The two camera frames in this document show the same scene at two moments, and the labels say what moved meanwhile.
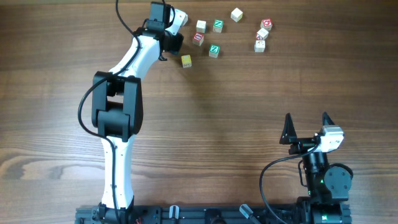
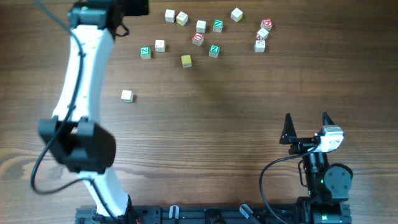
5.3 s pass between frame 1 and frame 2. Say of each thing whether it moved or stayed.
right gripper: stayed
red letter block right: stayed
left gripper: moved
